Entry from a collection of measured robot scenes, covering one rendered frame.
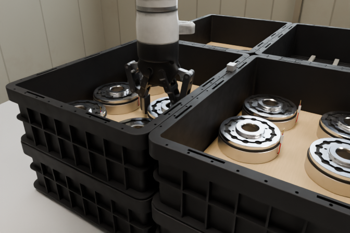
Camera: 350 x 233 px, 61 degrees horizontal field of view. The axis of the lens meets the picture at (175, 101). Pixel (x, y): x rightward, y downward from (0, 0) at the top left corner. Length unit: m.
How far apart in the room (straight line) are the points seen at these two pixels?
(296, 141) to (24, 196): 0.53
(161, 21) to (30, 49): 2.10
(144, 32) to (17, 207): 0.41
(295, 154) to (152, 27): 0.32
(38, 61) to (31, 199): 2.00
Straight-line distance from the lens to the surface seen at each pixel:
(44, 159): 0.58
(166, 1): 0.50
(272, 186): 0.31
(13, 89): 0.55
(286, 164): 0.51
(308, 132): 0.61
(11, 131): 0.92
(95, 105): 0.62
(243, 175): 0.32
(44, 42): 2.62
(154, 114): 0.55
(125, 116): 0.62
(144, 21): 0.51
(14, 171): 0.76
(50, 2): 2.66
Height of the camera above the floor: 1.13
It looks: 26 degrees down
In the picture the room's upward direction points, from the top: straight up
